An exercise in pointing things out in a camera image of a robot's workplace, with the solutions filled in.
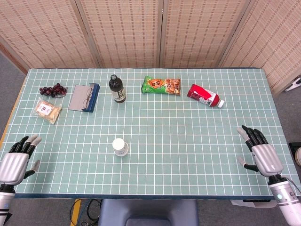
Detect blue grey padded chair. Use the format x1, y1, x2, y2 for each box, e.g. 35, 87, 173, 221
97, 199, 199, 226

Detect green orange snack bag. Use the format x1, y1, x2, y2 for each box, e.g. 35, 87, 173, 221
141, 75, 181, 96

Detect red juice bottle white cap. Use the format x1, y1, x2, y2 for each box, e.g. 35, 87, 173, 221
187, 83, 225, 109

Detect blue grey glasses case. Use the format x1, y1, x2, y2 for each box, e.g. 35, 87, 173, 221
68, 82, 100, 113

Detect thin metal frame eyeglasses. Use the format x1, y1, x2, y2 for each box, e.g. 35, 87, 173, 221
82, 87, 94, 109

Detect white screen foot bracket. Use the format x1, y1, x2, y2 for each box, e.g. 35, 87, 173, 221
285, 77, 301, 92

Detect black floor cables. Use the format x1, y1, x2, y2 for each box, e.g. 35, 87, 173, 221
81, 199, 102, 222

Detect green grid tablecloth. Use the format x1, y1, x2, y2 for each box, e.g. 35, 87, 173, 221
0, 67, 297, 200

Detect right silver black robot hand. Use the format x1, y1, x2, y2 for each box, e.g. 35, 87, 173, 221
237, 125, 284, 178

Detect dark red grape bunch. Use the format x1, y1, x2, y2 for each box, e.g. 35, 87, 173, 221
39, 82, 69, 98

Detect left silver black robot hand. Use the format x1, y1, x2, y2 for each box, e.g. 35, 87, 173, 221
0, 134, 42, 186

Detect dark sauce bottle black cap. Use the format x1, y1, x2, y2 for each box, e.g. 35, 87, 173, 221
108, 74, 125, 104

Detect woven bamboo folding screen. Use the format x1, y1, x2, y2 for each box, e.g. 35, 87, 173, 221
0, 0, 301, 96

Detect clear wrapped pastry packet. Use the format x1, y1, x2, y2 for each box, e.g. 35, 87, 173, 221
32, 97, 63, 125

